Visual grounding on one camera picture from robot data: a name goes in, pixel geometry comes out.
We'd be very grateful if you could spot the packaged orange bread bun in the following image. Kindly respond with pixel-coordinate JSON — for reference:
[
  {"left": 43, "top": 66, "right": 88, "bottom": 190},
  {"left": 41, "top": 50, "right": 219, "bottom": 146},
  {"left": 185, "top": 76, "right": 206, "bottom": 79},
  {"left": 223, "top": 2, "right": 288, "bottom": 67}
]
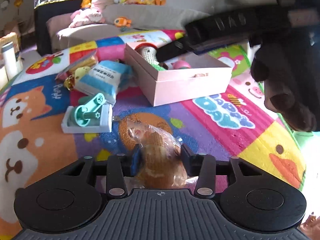
[{"left": 119, "top": 114, "right": 188, "bottom": 189}]

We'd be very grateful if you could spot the beige sofa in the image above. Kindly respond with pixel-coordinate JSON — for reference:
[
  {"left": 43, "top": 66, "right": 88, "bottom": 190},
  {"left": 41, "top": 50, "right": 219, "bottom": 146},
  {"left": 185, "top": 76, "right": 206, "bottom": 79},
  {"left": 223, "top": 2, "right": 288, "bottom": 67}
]
[{"left": 46, "top": 4, "right": 209, "bottom": 52}]

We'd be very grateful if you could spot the orange fish plush toy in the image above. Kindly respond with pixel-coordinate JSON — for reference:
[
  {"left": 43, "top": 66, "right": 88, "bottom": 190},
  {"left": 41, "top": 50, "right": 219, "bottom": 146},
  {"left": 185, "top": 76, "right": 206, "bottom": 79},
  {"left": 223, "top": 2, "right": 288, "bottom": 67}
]
[{"left": 114, "top": 17, "right": 132, "bottom": 28}]

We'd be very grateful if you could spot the pink cardboard box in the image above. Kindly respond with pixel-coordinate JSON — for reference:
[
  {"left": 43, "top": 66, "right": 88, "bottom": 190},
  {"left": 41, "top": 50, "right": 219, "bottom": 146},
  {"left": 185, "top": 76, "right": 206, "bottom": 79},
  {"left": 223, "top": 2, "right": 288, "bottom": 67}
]
[{"left": 124, "top": 42, "right": 232, "bottom": 106}]

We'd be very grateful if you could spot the dark gloved right hand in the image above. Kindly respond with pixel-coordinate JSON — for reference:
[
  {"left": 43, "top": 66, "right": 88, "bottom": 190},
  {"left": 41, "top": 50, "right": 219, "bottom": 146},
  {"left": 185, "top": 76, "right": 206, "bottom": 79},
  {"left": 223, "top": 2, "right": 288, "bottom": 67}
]
[{"left": 251, "top": 0, "right": 319, "bottom": 132}]

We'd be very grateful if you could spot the black fish tank cabinet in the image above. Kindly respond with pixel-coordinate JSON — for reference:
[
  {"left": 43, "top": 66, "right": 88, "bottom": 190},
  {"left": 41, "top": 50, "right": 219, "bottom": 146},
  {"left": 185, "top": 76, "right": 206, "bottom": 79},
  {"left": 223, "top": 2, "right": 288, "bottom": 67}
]
[{"left": 34, "top": 0, "right": 82, "bottom": 56}]

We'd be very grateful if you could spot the colourful cartoon play mat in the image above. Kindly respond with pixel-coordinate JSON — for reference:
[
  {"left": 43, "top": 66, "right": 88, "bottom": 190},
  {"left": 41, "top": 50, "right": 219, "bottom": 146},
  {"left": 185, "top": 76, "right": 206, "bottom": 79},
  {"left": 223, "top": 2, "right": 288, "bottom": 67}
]
[{"left": 1, "top": 30, "right": 306, "bottom": 239}]

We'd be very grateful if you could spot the yellow keychain charm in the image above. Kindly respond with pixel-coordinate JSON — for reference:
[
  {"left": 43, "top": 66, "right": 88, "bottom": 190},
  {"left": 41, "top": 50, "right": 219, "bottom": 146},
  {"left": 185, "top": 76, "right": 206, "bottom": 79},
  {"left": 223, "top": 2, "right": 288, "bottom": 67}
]
[{"left": 55, "top": 50, "right": 98, "bottom": 91}]

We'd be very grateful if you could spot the pink teal toy ball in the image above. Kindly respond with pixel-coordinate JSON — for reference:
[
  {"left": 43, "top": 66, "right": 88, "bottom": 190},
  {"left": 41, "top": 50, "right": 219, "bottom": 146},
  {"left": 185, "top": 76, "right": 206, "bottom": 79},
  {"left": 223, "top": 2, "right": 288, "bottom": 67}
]
[{"left": 172, "top": 60, "right": 191, "bottom": 70}]

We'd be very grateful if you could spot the teal toy white charger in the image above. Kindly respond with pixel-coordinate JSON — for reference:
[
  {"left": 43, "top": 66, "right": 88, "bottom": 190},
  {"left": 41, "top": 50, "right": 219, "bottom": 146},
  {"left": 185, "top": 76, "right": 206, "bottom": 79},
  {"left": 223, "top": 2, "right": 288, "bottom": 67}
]
[{"left": 61, "top": 93, "right": 113, "bottom": 134}]

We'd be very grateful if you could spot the blue white snack packet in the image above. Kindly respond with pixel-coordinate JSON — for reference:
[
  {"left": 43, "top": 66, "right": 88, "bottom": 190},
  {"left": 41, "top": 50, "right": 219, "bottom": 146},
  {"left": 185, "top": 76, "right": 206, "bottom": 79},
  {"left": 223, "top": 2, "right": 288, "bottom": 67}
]
[{"left": 74, "top": 60, "right": 133, "bottom": 106}]

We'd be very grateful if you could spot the yellow duck plush row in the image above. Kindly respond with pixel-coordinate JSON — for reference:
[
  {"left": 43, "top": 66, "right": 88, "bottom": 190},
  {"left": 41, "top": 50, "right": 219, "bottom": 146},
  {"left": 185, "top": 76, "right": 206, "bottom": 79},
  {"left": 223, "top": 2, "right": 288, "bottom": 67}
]
[{"left": 113, "top": 0, "right": 167, "bottom": 6}]

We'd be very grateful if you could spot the crochet doll red hat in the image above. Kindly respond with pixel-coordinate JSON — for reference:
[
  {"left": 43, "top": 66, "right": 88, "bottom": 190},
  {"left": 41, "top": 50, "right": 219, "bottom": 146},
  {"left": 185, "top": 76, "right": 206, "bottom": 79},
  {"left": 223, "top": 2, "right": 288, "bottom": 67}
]
[{"left": 135, "top": 43, "right": 169, "bottom": 71}]

